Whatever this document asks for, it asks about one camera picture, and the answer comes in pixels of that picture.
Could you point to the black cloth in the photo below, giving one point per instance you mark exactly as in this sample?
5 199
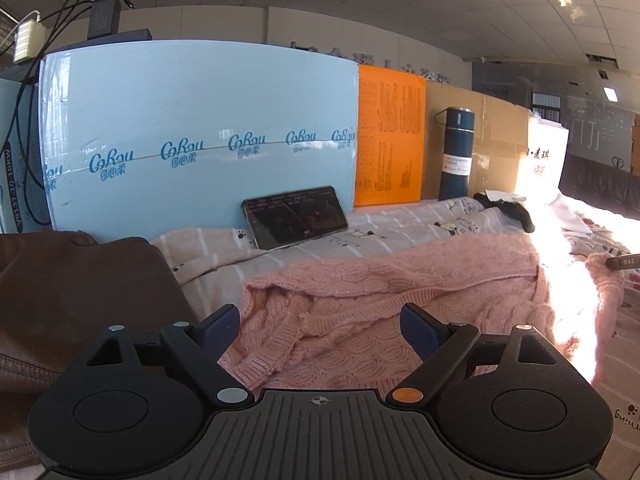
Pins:
515 210

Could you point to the dark barred window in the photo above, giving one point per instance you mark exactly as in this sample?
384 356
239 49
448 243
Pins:
546 106

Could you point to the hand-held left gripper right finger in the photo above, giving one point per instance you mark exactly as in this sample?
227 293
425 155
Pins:
420 332

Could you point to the white cloth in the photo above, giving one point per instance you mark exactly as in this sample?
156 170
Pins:
570 215

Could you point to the ceiling light panel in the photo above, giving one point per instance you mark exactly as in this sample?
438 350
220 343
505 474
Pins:
611 94

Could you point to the black leather sofa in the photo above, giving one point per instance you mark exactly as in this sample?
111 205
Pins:
600 185

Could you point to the black smartphone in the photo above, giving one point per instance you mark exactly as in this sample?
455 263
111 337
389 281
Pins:
295 217

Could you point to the brown cardboard box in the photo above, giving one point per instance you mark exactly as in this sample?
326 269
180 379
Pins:
500 135

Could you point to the light blue taped carton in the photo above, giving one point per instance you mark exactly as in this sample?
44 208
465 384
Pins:
200 110

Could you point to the black power adapter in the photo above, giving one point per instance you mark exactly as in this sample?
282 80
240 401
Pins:
102 15

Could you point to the pink knitted sweater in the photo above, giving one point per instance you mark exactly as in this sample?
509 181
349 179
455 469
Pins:
360 285

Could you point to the dark blue vacuum bottle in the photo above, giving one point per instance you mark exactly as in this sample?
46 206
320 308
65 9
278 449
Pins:
455 150

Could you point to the orange printed box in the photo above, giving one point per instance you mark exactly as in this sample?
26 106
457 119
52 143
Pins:
390 135

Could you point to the white power adapter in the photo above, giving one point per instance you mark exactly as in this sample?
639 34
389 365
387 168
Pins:
27 40

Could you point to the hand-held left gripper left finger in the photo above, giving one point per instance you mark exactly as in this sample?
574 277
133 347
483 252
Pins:
220 322

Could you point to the white paper bag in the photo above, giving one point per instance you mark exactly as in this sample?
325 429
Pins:
545 160

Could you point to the pale blue labelled carton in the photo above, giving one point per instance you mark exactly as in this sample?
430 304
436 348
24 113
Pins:
12 185

